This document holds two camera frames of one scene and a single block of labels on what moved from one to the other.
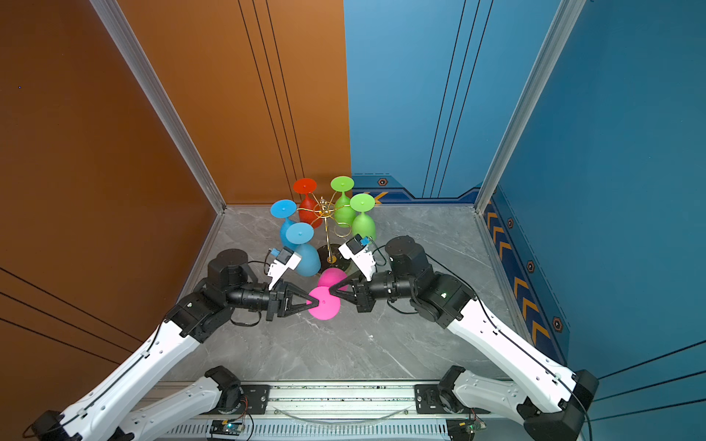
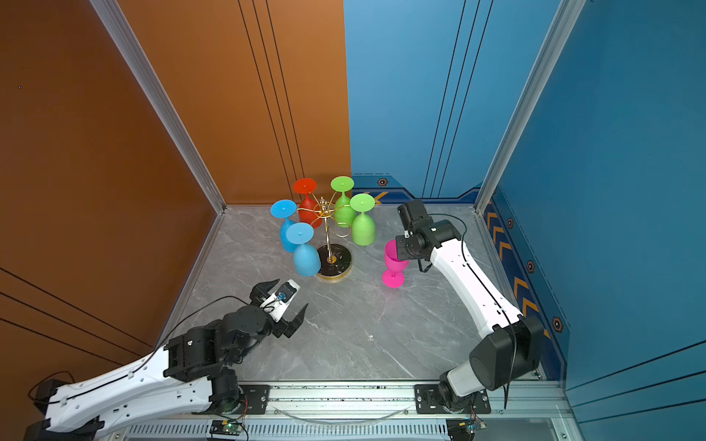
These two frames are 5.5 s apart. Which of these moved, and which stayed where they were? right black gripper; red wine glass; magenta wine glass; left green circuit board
Moved: magenta wine glass; right black gripper
Stayed: red wine glass; left green circuit board
